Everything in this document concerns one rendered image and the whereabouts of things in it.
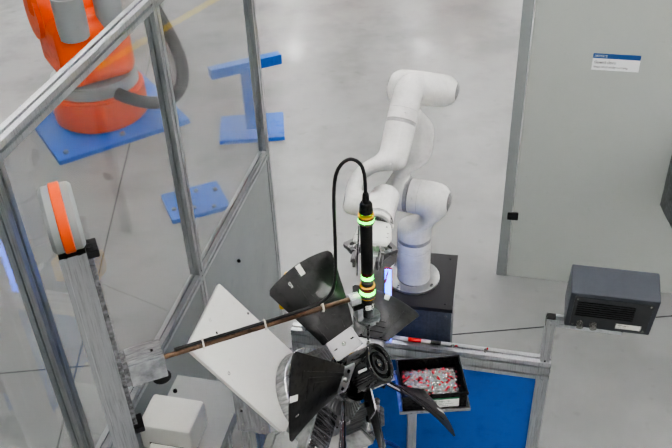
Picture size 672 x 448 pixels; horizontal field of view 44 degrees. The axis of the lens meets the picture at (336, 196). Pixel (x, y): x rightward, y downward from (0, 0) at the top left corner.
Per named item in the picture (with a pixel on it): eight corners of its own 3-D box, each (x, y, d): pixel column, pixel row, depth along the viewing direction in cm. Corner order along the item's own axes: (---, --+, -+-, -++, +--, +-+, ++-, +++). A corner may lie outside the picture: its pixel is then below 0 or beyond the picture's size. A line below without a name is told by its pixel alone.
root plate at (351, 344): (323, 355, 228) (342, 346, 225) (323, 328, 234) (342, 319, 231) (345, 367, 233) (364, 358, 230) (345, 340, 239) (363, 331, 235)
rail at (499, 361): (291, 345, 297) (290, 329, 293) (294, 338, 300) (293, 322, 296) (548, 380, 279) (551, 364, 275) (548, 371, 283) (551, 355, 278)
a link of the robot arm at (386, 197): (363, 205, 234) (394, 211, 233) (371, 179, 245) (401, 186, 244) (359, 227, 239) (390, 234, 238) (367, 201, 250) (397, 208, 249)
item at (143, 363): (129, 390, 208) (122, 367, 203) (123, 371, 214) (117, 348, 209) (169, 378, 211) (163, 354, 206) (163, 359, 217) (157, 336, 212)
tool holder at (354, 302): (355, 331, 229) (354, 305, 224) (345, 315, 235) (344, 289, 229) (384, 322, 232) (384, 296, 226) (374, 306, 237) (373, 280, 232)
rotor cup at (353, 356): (330, 391, 227) (365, 375, 220) (330, 345, 236) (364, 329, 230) (365, 409, 235) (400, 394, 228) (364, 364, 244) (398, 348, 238)
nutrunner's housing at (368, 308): (364, 330, 233) (361, 198, 207) (359, 321, 236) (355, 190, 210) (377, 326, 234) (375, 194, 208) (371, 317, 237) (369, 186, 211)
